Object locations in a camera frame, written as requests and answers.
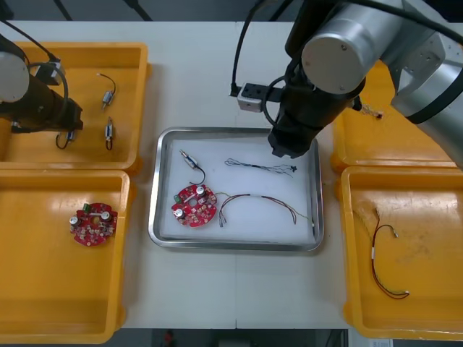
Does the steel tray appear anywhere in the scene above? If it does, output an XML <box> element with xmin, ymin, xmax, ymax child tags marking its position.
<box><xmin>147</xmin><ymin>126</ymin><xmax>324</xmax><ymax>252</ymax></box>

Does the yellow-orange plastic bin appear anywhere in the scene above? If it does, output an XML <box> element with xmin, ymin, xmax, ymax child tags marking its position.
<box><xmin>334</xmin><ymin>166</ymin><xmax>463</xmax><ymax>341</ymax></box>
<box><xmin>0</xmin><ymin>168</ymin><xmax>132</xmax><ymax>345</ymax></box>
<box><xmin>329</xmin><ymin>59</ymin><xmax>463</xmax><ymax>169</ymax></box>
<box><xmin>0</xmin><ymin>40</ymin><xmax>150</xmax><ymax>171</ymax></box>

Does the small metal solenoid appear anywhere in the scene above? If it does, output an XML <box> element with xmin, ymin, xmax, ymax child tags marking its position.
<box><xmin>104</xmin><ymin>116</ymin><xmax>118</xmax><ymax>151</ymax></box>
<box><xmin>179</xmin><ymin>149</ymin><xmax>208</xmax><ymax>186</ymax></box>
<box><xmin>96</xmin><ymin>73</ymin><xmax>117</xmax><ymax>111</ymax></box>
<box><xmin>54</xmin><ymin>130</ymin><xmax>79</xmax><ymax>150</ymax></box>

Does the blue-white twisted wire harness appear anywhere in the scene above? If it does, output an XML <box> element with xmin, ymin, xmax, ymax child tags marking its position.
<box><xmin>224</xmin><ymin>157</ymin><xmax>299</xmax><ymax>180</ymax></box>
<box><xmin>360</xmin><ymin>102</ymin><xmax>385</xmax><ymax>121</ymax></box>

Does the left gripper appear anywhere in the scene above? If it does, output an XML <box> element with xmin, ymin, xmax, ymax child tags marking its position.
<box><xmin>46</xmin><ymin>90</ymin><xmax>85</xmax><ymax>134</ymax></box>

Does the red harness with metal terminals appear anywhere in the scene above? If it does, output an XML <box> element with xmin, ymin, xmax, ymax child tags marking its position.
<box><xmin>215</xmin><ymin>192</ymin><xmax>316</xmax><ymax>229</ymax></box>

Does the red-black harness with white connector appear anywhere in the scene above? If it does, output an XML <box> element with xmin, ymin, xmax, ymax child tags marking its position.
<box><xmin>352</xmin><ymin>207</ymin><xmax>412</xmax><ymax>301</ymax></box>

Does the round red circuit board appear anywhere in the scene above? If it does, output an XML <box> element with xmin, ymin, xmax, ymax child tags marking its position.
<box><xmin>170</xmin><ymin>183</ymin><xmax>219</xmax><ymax>229</ymax></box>
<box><xmin>68</xmin><ymin>202</ymin><xmax>119</xmax><ymax>248</ymax></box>

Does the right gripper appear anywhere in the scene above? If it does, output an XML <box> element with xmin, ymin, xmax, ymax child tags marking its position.
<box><xmin>267</xmin><ymin>110</ymin><xmax>327</xmax><ymax>160</ymax></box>

